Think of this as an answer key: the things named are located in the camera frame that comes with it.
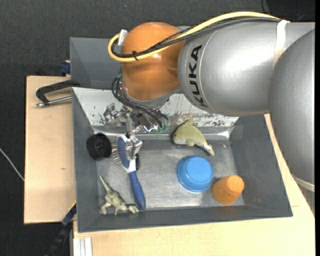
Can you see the blue bowl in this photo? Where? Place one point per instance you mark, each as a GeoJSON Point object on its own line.
{"type": "Point", "coordinates": [195, 173]}

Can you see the blue and white hairbrush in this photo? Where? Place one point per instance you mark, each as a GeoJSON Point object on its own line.
{"type": "Point", "coordinates": [136, 185]}

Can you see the green plush dolphin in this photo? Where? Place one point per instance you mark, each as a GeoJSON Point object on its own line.
{"type": "Point", "coordinates": [190, 136]}

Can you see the green toy dinosaur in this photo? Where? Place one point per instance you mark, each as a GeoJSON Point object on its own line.
{"type": "Point", "coordinates": [115, 200]}

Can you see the black round knob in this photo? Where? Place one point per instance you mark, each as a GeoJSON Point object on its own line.
{"type": "Point", "coordinates": [98, 146]}

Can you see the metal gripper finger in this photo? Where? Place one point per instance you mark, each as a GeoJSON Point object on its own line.
{"type": "Point", "coordinates": [133, 148]}
{"type": "Point", "coordinates": [111, 115]}

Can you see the orange foam cylinder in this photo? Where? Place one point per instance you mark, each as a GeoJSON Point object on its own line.
{"type": "Point", "coordinates": [227, 190]}

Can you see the grey metal bin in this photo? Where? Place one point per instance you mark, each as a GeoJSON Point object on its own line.
{"type": "Point", "coordinates": [162, 180]}

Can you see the brown cardboard board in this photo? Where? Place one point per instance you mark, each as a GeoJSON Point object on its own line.
{"type": "Point", "coordinates": [50, 150]}

